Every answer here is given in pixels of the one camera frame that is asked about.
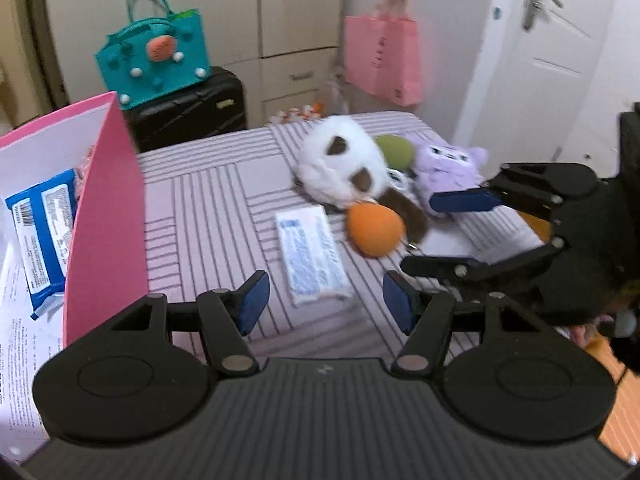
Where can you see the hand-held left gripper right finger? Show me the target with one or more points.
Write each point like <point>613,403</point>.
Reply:
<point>397,300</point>

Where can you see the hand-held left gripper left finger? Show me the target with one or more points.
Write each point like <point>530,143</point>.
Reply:
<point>252,302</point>

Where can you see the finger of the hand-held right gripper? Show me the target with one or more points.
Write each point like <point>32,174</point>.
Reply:
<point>440,266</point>
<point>465,201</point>

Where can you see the purple plush toy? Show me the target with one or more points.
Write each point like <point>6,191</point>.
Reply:
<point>445,167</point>

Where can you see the orange plush ball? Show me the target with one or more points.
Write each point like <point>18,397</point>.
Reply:
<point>375,230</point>

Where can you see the white tissue pack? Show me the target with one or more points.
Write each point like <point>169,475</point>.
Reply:
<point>312,255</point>

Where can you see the green plush toy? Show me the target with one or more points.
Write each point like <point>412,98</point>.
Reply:
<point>397,152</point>

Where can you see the white brown panda plush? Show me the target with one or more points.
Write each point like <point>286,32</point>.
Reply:
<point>345,160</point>

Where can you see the pink cardboard box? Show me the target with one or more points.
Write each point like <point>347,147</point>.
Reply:
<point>110,235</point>

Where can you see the blue wet wipes pack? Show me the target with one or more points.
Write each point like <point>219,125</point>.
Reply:
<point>45,240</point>

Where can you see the striped pink tablecloth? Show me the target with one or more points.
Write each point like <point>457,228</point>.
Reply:
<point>215,200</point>

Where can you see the pink paper shopping bag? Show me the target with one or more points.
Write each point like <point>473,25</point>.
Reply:
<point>385,57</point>

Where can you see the white door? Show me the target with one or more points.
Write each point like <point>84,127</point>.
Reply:
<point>550,60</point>

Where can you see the clear plastic bag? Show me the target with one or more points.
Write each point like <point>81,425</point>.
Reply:
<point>335,90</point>

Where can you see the round teal door sticker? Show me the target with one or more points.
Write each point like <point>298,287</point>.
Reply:
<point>496,12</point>

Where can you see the wardrobe drawer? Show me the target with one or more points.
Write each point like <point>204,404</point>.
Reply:
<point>292,105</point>
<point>300,75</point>

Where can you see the black suitcase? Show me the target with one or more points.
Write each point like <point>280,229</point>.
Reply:
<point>195,110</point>

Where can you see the printed paper sheet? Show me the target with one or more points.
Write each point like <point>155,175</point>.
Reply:
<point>20,350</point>

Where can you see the teal felt tote bag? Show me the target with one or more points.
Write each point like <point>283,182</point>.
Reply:
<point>155,65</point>

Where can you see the beige wardrobe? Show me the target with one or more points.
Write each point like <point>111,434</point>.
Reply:
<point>200,5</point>

